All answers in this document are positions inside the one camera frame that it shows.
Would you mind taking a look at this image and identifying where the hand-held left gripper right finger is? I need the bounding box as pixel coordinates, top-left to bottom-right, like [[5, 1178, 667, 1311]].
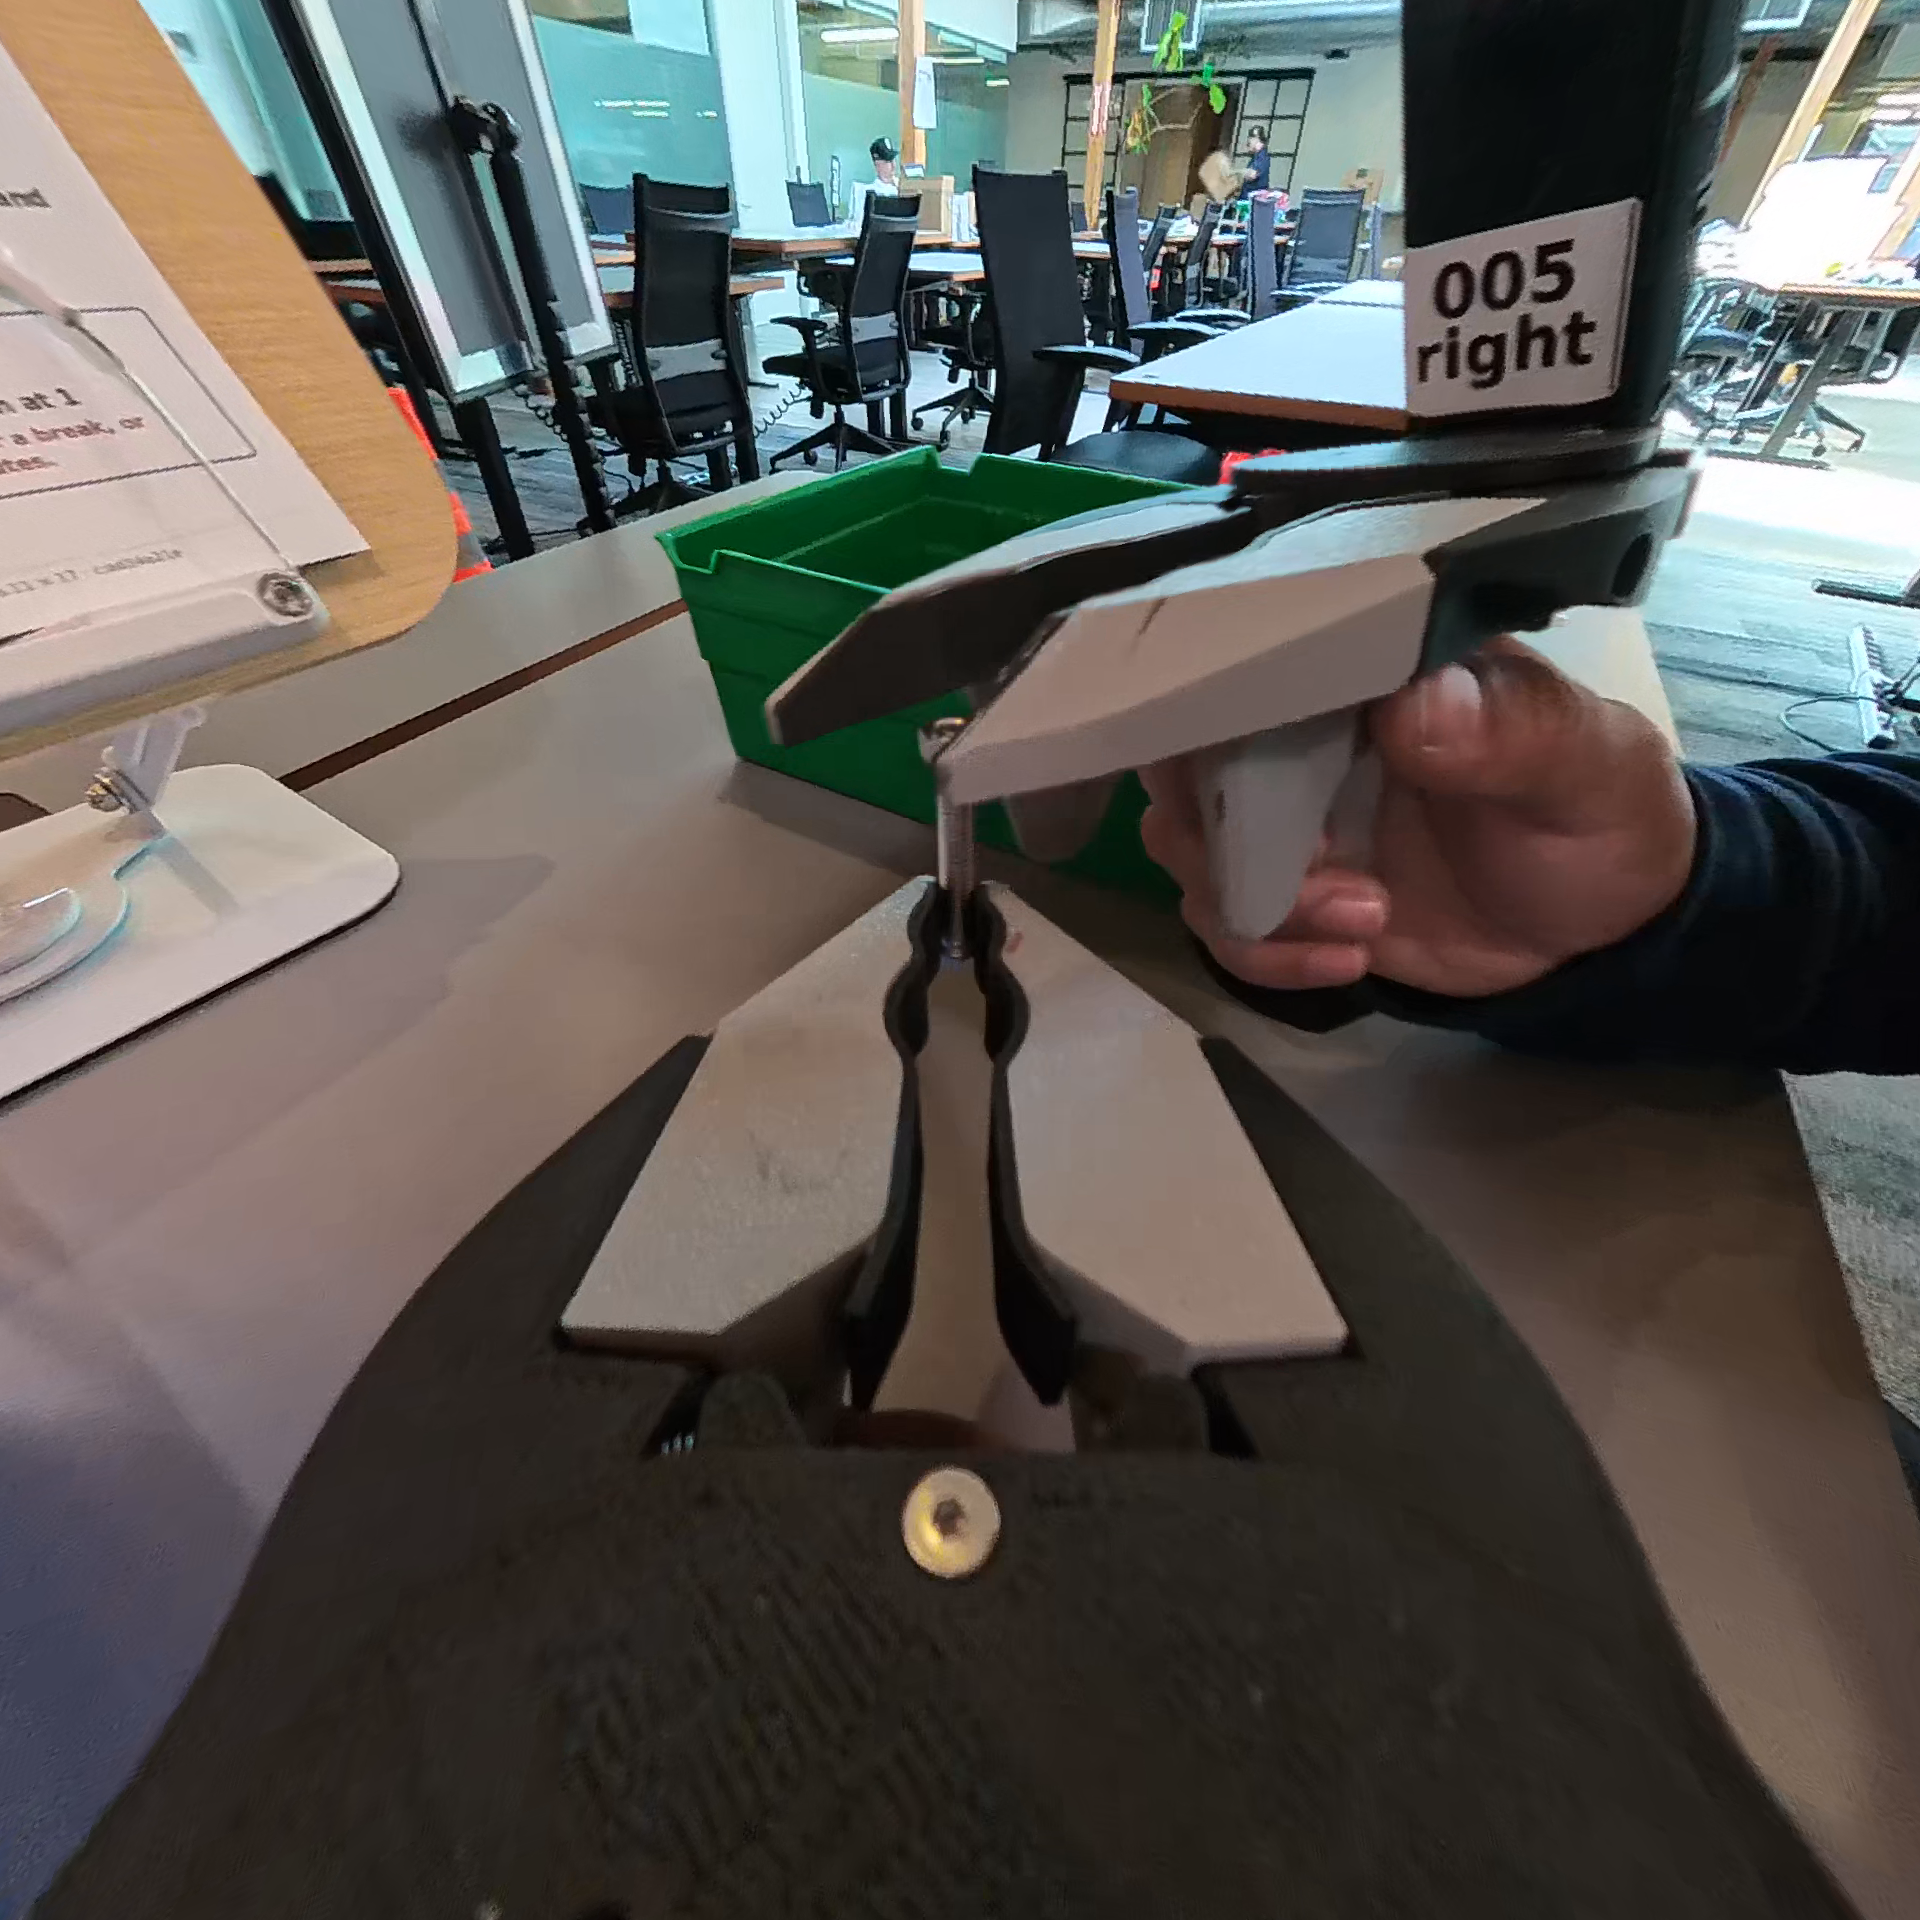
[[971, 879, 1354, 1412]]

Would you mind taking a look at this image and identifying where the orange traffic cone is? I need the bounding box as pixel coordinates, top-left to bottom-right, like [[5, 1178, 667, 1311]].
[[386, 387, 491, 586]]

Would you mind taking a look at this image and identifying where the printed instruction sheet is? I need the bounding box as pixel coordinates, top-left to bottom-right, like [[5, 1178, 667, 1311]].
[[0, 45, 373, 646]]

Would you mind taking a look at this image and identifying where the grey office table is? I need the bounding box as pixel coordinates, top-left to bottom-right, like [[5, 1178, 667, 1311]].
[[1110, 277, 1414, 441]]

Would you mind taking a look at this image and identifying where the group of black office chairs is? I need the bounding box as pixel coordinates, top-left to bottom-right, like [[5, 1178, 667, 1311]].
[[576, 164, 1403, 519]]

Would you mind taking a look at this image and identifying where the white framed grey panel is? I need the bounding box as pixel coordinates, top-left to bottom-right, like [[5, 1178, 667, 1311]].
[[285, 0, 619, 561]]

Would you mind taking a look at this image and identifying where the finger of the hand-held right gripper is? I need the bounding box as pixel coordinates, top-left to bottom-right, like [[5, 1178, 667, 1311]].
[[938, 495, 1549, 867], [766, 495, 1265, 748]]

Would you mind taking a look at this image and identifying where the silver hex bolt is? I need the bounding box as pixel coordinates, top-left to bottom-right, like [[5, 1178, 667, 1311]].
[[918, 718, 980, 963]]

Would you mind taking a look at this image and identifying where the green plastic bin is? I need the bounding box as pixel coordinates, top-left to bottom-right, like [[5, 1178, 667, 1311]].
[[656, 449, 1202, 910]]

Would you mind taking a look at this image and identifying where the wooden display board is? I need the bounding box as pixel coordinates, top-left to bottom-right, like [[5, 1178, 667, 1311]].
[[0, 0, 459, 753]]

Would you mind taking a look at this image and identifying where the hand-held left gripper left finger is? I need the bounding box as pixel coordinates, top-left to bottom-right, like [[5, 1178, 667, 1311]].
[[555, 878, 940, 1412]]

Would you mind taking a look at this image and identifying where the hanging green plant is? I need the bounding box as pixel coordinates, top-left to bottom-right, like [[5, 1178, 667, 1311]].
[[1125, 7, 1232, 155]]

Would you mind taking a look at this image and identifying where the person's right forearm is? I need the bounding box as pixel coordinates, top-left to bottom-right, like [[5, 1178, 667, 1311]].
[[1395, 749, 1920, 1078]]

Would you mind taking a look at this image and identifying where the person's right hand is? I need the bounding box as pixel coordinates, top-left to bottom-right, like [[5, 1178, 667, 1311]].
[[1141, 638, 1708, 998]]

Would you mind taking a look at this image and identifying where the grey standing desk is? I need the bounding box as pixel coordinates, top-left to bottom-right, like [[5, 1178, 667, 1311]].
[[1680, 269, 1920, 459]]

